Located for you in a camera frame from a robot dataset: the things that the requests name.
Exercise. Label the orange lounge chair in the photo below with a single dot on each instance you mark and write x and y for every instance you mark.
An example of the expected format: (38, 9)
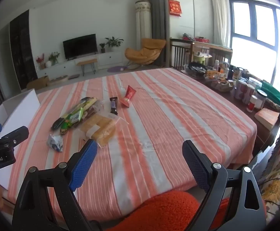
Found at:
(149, 52)

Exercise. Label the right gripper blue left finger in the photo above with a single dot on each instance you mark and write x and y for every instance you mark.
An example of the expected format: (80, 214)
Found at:
(80, 163)

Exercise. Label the white cardboard box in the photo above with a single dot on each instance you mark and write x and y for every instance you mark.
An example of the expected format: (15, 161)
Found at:
(15, 113)

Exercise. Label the bread loaf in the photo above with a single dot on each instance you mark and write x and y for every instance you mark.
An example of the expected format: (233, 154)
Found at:
(101, 127)

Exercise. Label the small wooden bench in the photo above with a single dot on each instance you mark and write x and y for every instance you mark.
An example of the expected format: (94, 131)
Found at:
(90, 62)

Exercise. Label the dark green snack bar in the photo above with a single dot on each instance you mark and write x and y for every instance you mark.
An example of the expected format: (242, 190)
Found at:
(66, 125)

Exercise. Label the glass jar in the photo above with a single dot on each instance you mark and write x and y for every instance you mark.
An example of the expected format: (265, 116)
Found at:
(261, 99)

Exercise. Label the white tv cabinet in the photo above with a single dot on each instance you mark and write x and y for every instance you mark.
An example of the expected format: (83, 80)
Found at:
(105, 61)

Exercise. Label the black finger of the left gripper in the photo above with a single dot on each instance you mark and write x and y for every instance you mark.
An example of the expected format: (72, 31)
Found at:
(16, 137)

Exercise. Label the black flat television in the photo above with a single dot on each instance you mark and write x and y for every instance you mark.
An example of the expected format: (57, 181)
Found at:
(80, 46)

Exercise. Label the round cat scratcher bed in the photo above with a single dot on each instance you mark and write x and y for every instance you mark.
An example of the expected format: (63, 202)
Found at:
(58, 80)

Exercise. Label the orange book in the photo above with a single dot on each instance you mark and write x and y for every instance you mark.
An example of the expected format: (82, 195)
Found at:
(267, 118)

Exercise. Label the red wall hanging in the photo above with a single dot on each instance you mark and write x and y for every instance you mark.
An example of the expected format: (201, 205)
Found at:
(174, 8)

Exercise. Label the white sheer curtain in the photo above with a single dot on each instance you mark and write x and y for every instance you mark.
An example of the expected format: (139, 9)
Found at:
(221, 13)

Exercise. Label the brown cardboard box floor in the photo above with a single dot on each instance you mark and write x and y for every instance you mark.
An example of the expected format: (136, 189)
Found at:
(39, 83)

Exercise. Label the green potted plant large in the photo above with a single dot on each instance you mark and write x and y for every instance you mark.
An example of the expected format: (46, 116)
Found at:
(114, 43)

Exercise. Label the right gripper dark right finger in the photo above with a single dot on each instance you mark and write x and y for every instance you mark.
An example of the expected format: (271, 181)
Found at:
(199, 165)

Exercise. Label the purple round floor mat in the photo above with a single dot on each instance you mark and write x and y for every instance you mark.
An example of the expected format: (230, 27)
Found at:
(116, 69)

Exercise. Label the basket of snacks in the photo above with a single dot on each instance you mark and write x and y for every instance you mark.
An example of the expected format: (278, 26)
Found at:
(217, 81)

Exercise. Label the clear bag brown biscuits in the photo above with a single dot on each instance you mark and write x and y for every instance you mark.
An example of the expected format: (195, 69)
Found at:
(96, 107)

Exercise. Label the white standing air conditioner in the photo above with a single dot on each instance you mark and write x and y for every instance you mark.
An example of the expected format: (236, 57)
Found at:
(143, 21)

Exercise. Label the dark brown sausage stick pack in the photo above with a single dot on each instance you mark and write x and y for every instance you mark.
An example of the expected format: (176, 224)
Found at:
(113, 101)

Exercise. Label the red flower vase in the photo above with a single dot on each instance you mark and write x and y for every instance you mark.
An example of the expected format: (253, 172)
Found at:
(41, 61)

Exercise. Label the black tall cabinet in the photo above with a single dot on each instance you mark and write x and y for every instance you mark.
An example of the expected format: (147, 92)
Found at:
(21, 52)

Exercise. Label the long black clear snack pack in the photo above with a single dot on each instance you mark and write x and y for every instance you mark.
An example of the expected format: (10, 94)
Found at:
(84, 101)

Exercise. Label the red snack packet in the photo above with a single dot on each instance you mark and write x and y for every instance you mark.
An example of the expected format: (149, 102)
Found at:
(126, 100)

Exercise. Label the orange fuzzy cushion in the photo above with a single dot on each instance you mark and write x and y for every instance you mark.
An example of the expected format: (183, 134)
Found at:
(172, 210)

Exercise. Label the green white snack packet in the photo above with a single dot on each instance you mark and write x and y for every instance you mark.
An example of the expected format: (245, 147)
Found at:
(75, 117)

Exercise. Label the green plant white vase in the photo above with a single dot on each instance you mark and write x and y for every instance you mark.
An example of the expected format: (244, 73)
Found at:
(53, 58)

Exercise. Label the small potted plant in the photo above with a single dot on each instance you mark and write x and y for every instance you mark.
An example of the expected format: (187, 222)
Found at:
(102, 47)

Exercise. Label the white blue small snack packet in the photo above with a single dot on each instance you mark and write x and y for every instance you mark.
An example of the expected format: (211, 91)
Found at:
(55, 142)

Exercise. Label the striped orange white tablecloth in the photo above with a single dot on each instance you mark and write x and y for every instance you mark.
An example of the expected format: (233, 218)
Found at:
(144, 158)

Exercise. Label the grey curtain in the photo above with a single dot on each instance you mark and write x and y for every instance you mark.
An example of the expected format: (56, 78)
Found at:
(161, 29)

